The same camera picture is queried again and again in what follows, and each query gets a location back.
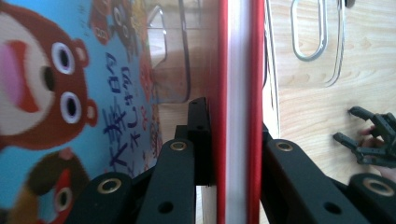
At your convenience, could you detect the red picture book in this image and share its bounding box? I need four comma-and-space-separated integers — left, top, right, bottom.
206, 0, 265, 224

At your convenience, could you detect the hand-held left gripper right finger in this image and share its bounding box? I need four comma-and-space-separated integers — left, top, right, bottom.
262, 122, 271, 147

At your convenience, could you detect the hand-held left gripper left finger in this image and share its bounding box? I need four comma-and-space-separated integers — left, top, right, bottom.
174, 96, 216, 187

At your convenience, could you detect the colourful monster picture book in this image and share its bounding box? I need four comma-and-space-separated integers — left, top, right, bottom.
0, 0, 163, 224

